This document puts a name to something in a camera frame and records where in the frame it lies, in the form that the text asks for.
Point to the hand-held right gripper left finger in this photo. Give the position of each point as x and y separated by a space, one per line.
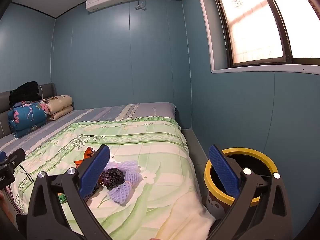
93 173

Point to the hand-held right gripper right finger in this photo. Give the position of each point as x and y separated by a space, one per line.
223 172

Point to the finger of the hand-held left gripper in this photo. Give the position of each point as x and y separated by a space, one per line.
17 157
2 157

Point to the brown candy wrapper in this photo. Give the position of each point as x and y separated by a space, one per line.
101 178

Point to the orange snack wrapper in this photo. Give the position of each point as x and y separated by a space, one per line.
89 153
78 164

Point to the purple foam fruit net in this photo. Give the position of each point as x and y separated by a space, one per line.
127 166
111 165
133 177
120 195

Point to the black plastic bag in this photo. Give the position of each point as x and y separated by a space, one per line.
113 178

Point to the yellow rimmed trash can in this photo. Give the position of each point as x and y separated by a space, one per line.
250 152

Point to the green snack wrapper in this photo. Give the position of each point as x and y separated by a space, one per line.
62 198

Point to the grey padded headboard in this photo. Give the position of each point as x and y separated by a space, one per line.
3 120

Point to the blue floral folded quilt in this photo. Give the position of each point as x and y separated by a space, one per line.
27 120

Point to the bed with grey striped sheet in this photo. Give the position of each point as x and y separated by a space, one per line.
100 115

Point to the black folded clothes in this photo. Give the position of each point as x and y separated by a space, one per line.
25 92

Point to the green floral quilt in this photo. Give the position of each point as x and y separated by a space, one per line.
155 150

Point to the beige folded quilt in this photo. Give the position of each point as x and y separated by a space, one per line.
60 105

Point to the brown framed window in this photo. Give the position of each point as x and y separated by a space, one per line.
250 30

